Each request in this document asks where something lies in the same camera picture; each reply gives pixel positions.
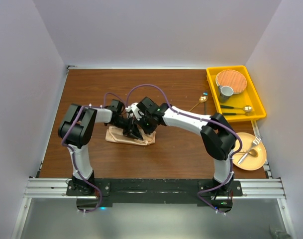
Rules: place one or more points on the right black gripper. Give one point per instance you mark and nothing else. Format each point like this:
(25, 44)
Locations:
(149, 130)

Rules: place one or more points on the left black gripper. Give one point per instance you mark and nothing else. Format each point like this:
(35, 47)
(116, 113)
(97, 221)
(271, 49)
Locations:
(135, 133)

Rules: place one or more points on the peach satin napkin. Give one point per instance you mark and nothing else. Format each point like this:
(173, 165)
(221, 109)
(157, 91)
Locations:
(115, 135)

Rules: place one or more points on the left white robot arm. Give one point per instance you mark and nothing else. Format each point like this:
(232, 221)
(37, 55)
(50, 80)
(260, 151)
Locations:
(76, 130)

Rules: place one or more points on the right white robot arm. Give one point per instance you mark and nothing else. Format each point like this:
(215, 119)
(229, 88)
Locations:
(217, 135)

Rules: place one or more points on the gold spoon on table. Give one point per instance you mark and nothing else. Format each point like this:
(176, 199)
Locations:
(202, 99)

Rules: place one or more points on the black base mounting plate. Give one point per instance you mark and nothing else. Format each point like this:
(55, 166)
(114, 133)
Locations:
(154, 191)

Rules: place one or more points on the grey white cup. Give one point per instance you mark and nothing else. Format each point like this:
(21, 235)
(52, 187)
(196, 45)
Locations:
(225, 92)

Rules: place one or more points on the yellow plastic tray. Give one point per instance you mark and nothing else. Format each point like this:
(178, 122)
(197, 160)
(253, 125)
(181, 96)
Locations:
(249, 97)

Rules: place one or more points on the woven orange round plate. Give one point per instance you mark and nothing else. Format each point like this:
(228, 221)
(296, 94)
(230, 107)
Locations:
(233, 79)

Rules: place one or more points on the gold black spoon in tray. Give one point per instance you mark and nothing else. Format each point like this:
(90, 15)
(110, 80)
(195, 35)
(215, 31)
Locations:
(246, 109)

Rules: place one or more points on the gold spoon on plate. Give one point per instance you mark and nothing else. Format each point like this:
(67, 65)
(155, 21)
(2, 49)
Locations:
(252, 152)

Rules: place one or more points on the beige round plate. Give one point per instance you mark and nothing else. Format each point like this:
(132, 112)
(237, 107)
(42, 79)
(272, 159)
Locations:
(250, 163)

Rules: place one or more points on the silver fork on plate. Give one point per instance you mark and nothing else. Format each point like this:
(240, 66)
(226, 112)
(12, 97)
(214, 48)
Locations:
(254, 143)

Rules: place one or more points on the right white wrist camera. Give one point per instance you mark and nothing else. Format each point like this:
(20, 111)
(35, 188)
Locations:
(134, 112)

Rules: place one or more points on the blue handled utensil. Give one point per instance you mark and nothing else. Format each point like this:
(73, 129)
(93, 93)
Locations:
(205, 104)

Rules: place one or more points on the black handled utensil in tray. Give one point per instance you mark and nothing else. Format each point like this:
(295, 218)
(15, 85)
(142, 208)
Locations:
(235, 114)

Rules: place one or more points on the aluminium rail frame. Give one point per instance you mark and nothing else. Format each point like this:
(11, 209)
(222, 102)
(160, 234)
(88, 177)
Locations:
(48, 213)

